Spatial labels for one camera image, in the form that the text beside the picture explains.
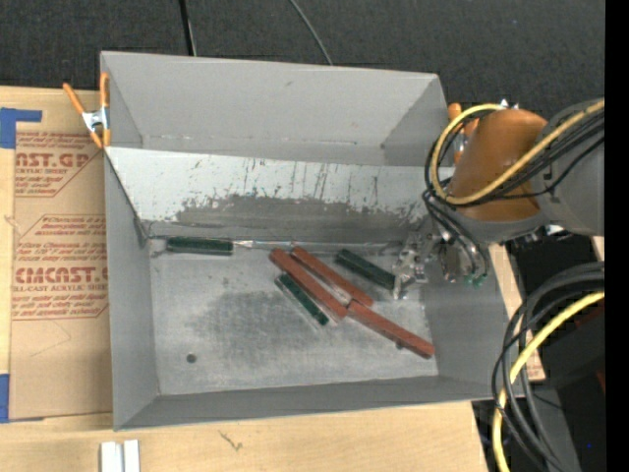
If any red-brown flat block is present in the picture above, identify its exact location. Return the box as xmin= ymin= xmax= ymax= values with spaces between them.
xmin=290 ymin=246 xmax=375 ymax=309
xmin=346 ymin=299 xmax=437 ymax=361
xmin=267 ymin=248 xmax=350 ymax=322

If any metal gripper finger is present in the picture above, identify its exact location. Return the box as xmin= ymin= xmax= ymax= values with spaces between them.
xmin=391 ymin=265 xmax=429 ymax=301
xmin=396 ymin=234 xmax=435 ymax=270

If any dark green flat block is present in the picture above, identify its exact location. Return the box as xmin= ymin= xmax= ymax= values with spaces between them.
xmin=334 ymin=248 xmax=398 ymax=292
xmin=273 ymin=272 xmax=331 ymax=327
xmin=165 ymin=236 xmax=235 ymax=257

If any brown cardboard board red print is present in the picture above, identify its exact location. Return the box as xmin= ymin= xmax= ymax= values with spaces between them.
xmin=0 ymin=85 xmax=115 ymax=423

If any grey metal bin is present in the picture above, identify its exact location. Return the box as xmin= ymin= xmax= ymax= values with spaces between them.
xmin=99 ymin=50 xmax=512 ymax=432

